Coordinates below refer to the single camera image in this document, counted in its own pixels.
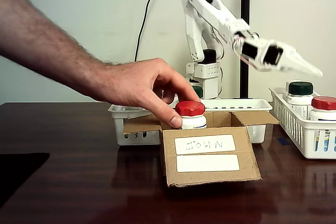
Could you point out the white slotted plastic tray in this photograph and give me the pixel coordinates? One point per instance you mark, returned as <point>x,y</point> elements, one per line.
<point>294,129</point>
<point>249,104</point>

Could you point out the labelled cardboard box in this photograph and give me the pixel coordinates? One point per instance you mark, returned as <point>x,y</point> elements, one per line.
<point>210,174</point>

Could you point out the green-capped white bottle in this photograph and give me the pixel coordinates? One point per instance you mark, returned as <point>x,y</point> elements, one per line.
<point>300,89</point>

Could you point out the blue tape strip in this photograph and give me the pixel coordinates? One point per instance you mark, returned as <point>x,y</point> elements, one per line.
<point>283,141</point>

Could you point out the person's bare hand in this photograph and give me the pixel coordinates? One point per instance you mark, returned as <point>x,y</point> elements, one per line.
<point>141,85</point>

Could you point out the person's hairy forearm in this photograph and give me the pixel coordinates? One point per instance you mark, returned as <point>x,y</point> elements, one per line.
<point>39,37</point>

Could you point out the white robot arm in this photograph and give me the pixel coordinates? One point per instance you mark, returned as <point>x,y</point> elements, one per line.
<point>207,11</point>

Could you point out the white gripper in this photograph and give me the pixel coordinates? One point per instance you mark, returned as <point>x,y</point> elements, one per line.
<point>288,56</point>

